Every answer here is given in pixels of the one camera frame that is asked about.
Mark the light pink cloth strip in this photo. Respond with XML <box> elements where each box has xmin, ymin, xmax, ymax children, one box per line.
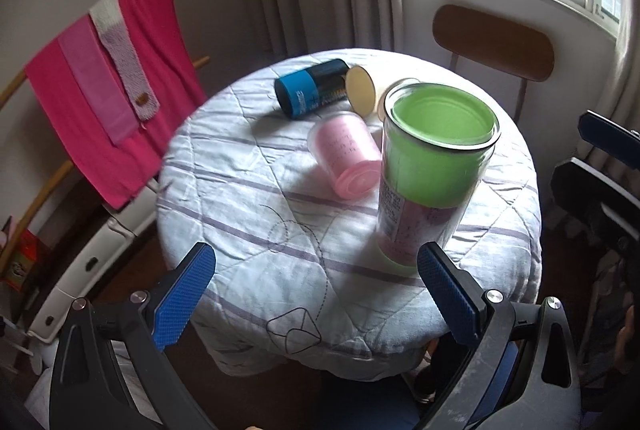
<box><xmin>58</xmin><ymin>16</ymin><xmax>138</xmax><ymax>145</ymax></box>

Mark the cream paper cup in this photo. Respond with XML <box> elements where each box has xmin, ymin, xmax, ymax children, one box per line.
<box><xmin>375</xmin><ymin>77</ymin><xmax>421</xmax><ymax>122</ymax></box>

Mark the wooden towel rack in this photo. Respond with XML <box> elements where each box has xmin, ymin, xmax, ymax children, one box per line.
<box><xmin>0</xmin><ymin>0</ymin><xmax>212</xmax><ymax>277</ymax></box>

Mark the bright pink towel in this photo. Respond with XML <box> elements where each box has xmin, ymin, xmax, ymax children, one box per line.
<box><xmin>22</xmin><ymin>0</ymin><xmax>208</xmax><ymax>211</ymax></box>

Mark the blue black cup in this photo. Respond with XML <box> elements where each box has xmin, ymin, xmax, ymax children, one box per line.
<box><xmin>273</xmin><ymin>59</ymin><xmax>349</xmax><ymax>119</ymax></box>

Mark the brown wooden chair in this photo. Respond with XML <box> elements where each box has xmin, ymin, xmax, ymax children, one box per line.
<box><xmin>432</xmin><ymin>4</ymin><xmax>555</xmax><ymax>124</ymax></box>

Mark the green pink clear tumbler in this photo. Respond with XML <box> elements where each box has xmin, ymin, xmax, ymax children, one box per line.
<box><xmin>375</xmin><ymin>83</ymin><xmax>500</xmax><ymax>267</ymax></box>

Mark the cream round lid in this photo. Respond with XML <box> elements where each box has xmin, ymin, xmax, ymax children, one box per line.
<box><xmin>345</xmin><ymin>65</ymin><xmax>376</xmax><ymax>117</ymax></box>

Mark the knitted pink white scarf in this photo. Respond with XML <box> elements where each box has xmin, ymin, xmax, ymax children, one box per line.
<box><xmin>89</xmin><ymin>0</ymin><xmax>160</xmax><ymax>121</ymax></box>

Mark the pink plastic cup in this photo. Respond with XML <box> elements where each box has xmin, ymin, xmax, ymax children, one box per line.
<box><xmin>307</xmin><ymin>112</ymin><xmax>382</xmax><ymax>199</ymax></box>

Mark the red snack packet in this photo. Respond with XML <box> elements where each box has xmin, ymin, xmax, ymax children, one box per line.
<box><xmin>1</xmin><ymin>229</ymin><xmax>49</xmax><ymax>293</ymax></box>

